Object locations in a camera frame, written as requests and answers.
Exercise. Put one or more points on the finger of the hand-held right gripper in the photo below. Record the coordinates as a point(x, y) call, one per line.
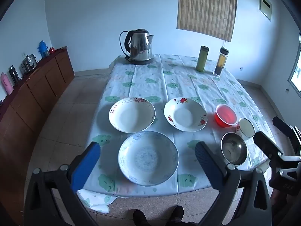
point(267, 144)
point(283, 126)

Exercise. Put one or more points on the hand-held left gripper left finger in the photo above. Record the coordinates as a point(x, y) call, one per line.
point(85, 167)

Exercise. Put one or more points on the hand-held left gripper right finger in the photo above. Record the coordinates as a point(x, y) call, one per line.
point(208, 164)

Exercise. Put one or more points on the white enamel cup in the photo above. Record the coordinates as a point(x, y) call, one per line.
point(246, 127)

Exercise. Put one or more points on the stainless steel bowl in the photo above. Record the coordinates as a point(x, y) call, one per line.
point(234, 148)

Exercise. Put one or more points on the red plastic bowl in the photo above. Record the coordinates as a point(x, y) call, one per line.
point(226, 116)

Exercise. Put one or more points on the white plate red flowers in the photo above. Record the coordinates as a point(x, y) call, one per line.
point(184, 115)

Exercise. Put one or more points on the blue patterned bowl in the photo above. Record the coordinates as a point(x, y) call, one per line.
point(148, 157)

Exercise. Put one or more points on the white plate small floral rim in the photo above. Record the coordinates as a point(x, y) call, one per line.
point(131, 115)

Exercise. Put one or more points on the window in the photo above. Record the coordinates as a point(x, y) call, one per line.
point(296, 73)

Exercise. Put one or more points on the person's black shoe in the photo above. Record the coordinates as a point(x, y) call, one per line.
point(140, 217)
point(176, 215)

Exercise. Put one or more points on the white green cloud tablecloth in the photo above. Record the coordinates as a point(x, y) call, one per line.
point(178, 84)

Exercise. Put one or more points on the brown wooden cabinet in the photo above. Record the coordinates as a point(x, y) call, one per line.
point(35, 94)

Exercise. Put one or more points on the clear glass tea bottle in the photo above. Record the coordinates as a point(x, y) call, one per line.
point(220, 62)

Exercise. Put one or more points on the green bottle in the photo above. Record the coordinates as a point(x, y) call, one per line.
point(202, 58)

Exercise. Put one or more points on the pink thermos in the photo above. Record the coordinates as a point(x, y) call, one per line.
point(6, 83)

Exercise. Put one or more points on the black thermos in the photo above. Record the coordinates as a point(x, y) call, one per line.
point(14, 74)

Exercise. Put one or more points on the steel rice cooker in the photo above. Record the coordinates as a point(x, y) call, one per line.
point(28, 64)

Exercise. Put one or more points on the black kettle base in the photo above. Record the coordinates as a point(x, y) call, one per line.
point(141, 62)

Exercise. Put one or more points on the blue kettle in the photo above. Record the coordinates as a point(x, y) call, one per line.
point(43, 48)

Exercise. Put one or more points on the stainless steel electric kettle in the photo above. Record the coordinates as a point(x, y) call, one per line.
point(140, 46)

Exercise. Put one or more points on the bamboo window blind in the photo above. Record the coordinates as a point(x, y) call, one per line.
point(207, 7)

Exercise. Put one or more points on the white wall panel box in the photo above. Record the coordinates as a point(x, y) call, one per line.
point(265, 6)

